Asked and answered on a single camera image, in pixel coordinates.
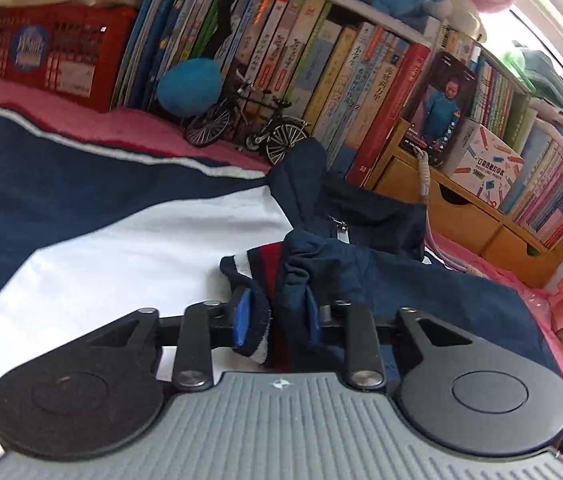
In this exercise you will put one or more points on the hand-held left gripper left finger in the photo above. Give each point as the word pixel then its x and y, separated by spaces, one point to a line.
pixel 242 317

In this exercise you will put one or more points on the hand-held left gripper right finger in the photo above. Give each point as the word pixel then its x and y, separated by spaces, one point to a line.
pixel 312 317

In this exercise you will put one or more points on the navy and white jacket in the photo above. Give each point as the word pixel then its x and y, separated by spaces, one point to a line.
pixel 86 200

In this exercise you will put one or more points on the wooden drawer organizer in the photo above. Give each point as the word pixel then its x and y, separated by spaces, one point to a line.
pixel 466 220

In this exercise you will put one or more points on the black miniature bicycle model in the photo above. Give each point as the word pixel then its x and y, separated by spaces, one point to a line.
pixel 206 127

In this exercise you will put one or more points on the white colourful-print box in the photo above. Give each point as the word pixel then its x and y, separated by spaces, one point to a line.
pixel 486 165

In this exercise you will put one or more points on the blue plush ball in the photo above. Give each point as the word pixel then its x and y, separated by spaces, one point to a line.
pixel 189 87

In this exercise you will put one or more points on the row of books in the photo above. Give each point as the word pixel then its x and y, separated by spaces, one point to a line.
pixel 341 70

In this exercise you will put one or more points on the red plastic crate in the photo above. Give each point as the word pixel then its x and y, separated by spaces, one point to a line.
pixel 86 35

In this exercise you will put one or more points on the teal paper stack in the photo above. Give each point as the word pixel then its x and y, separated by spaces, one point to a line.
pixel 546 75

